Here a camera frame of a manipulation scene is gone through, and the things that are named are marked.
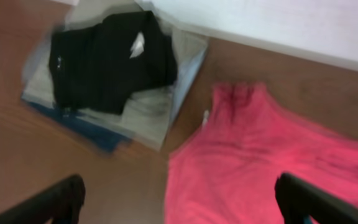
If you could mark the navy blue folded garment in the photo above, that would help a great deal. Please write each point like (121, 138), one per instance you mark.
(104, 139)

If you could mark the black folded shirt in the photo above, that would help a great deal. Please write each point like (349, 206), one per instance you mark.
(100, 67)

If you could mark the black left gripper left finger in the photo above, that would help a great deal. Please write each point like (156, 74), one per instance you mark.
(60, 203)

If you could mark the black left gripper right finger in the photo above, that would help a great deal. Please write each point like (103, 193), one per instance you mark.
(301, 202)

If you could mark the light blue folded garment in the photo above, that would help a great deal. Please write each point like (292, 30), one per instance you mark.
(187, 72)

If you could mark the red orange t-shirt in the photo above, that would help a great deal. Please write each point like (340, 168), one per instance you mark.
(226, 172)

